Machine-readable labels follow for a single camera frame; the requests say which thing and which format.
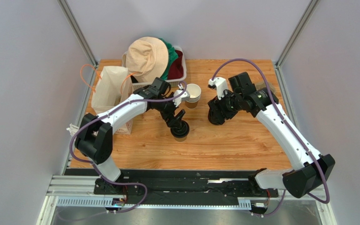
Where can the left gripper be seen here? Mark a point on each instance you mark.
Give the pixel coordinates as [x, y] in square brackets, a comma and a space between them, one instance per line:
[171, 121]

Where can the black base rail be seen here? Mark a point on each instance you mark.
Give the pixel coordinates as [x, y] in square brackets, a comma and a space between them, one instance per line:
[180, 187]

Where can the stack of paper cups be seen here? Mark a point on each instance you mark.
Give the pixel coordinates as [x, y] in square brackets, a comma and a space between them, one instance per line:
[195, 94]

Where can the beige bucket hat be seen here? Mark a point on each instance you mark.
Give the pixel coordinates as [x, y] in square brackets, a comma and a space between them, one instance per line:
[146, 59]

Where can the green cloth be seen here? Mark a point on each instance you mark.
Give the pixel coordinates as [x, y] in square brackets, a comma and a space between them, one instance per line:
[172, 56]

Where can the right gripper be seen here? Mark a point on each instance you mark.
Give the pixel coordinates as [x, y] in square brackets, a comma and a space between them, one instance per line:
[219, 108]

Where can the single brown paper cup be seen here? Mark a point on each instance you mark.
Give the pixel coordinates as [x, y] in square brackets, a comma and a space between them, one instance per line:
[180, 138]

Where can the white paper bag orange handles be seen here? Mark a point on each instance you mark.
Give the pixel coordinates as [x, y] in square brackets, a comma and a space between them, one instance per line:
[112, 86]

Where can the dark red cloth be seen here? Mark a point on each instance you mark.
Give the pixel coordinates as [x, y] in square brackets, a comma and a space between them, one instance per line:
[176, 69]

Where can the stack of black lids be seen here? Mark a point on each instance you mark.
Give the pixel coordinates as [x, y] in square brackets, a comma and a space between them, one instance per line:
[216, 118]

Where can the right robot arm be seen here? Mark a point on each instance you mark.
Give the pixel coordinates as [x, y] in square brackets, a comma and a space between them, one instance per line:
[238, 93]

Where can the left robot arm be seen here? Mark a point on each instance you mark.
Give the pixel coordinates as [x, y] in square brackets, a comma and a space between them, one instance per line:
[94, 139]

